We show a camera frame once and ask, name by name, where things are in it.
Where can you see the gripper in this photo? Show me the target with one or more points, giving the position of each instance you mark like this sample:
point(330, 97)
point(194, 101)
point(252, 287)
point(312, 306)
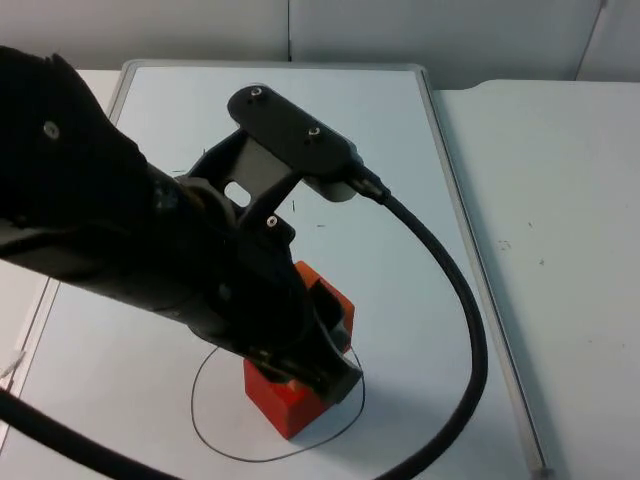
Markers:
point(255, 290)

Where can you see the orange cube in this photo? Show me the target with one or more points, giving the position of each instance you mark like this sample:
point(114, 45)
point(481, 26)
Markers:
point(306, 272)

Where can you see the red cube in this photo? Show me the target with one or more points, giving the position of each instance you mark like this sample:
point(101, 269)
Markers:
point(270, 405)

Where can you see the grey-framed whiteboard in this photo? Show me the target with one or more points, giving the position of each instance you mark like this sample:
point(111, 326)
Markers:
point(400, 150)

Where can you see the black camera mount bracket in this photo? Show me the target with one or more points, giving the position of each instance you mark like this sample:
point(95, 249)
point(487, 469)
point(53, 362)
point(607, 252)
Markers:
point(250, 170)

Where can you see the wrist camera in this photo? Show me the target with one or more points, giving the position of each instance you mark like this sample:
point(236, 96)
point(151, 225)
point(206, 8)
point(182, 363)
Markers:
point(295, 130)

